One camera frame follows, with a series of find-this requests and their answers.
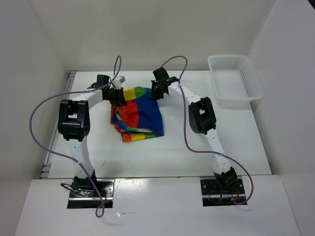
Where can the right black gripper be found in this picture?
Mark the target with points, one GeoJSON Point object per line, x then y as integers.
{"type": "Point", "coordinates": [152, 95]}

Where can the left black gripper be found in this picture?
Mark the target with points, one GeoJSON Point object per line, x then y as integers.
{"type": "Point", "coordinates": [120, 100]}

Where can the rainbow striped shorts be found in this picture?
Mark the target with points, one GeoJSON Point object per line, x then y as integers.
{"type": "Point", "coordinates": [140, 118]}

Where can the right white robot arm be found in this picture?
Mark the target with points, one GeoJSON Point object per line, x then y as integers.
{"type": "Point", "coordinates": [199, 112]}

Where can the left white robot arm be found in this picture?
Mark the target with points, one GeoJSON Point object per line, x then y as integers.
{"type": "Point", "coordinates": [74, 125]}

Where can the white plastic basket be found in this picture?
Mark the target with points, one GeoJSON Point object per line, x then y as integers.
{"type": "Point", "coordinates": [234, 80]}

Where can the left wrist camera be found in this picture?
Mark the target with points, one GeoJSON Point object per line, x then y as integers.
{"type": "Point", "coordinates": [117, 82]}

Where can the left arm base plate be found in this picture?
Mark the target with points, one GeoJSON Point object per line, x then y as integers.
{"type": "Point", "coordinates": [81, 200]}

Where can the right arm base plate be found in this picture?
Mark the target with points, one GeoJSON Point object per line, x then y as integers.
{"type": "Point", "coordinates": [212, 196]}

